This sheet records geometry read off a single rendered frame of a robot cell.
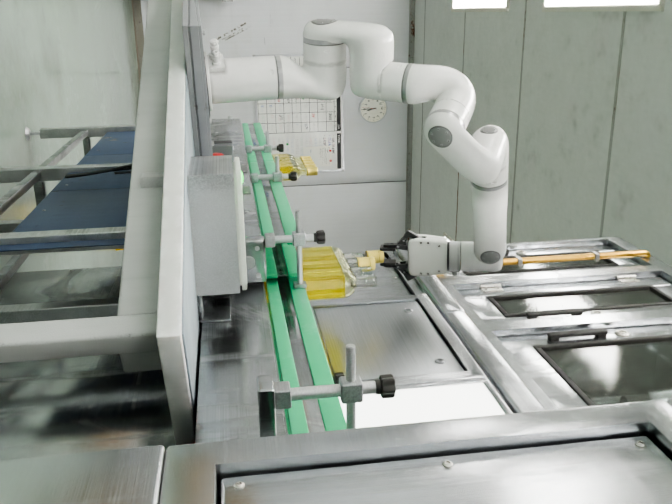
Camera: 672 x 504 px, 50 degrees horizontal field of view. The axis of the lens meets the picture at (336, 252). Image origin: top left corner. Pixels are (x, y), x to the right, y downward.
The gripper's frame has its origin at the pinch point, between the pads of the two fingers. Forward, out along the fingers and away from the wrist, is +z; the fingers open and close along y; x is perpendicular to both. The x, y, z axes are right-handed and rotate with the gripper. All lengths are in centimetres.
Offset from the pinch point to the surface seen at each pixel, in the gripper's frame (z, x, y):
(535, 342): -36.4, 11.9, -17.5
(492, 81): -40, -369, -4
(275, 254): 24.2, 20.2, 7.3
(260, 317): 18, 56, 8
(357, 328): 5.9, 18.6, -11.9
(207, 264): 26, 60, 20
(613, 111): -93, -206, 1
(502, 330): -28.6, 9.6, -15.7
